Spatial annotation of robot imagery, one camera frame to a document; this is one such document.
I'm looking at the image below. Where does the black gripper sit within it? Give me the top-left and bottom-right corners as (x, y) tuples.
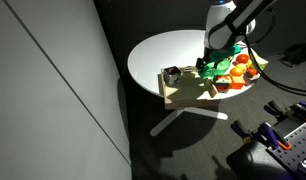
(195, 46), (225, 72)

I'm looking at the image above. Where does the wooden tray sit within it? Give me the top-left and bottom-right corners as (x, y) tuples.
(159, 65), (223, 111)

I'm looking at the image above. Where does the orange block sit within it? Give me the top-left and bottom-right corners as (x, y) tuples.
(230, 75), (247, 91)

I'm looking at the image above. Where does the green plastic bowl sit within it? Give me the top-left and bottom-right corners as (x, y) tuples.
(211, 59), (233, 81)

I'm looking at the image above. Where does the multicolour picture cube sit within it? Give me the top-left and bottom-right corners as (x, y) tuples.
(213, 74), (233, 94)

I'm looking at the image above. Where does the orange fruit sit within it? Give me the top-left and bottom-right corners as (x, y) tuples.
(229, 66), (244, 77)

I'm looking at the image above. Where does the black white cube red letter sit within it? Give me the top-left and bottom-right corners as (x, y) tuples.
(163, 65), (183, 87)

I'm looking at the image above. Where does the dark cube with red top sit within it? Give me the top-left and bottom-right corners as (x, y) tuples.
(244, 67), (261, 83)

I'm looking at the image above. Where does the white table base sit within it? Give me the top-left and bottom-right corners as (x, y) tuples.
(149, 106), (229, 138)

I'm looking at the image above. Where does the yellow green pink cube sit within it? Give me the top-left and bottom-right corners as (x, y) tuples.
(251, 53), (270, 72)

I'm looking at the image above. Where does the black clamp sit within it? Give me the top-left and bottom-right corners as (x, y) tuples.
(230, 119), (258, 145)
(263, 99), (288, 122)

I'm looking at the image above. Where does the black bag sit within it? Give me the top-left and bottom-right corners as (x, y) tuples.
(281, 43), (306, 67)

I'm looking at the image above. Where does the black work platform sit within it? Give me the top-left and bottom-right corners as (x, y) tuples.
(226, 111), (306, 180)

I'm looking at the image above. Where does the perforated metal breadboard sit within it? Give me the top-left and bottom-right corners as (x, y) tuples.
(266, 121), (306, 175)

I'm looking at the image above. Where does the black cable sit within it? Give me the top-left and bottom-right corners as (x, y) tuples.
(251, 7), (278, 48)
(242, 31), (306, 98)

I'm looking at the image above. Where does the purple clamp orange handle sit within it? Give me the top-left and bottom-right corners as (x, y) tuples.
(289, 101), (306, 126)
(254, 121), (293, 152)

